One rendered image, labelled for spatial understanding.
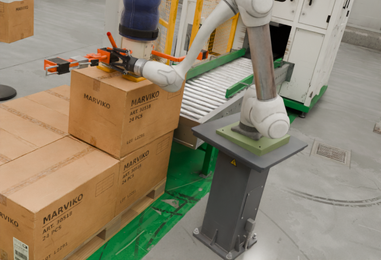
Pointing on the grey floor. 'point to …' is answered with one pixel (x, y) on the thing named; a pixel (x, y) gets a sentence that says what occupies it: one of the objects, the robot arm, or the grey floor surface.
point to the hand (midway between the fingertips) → (106, 55)
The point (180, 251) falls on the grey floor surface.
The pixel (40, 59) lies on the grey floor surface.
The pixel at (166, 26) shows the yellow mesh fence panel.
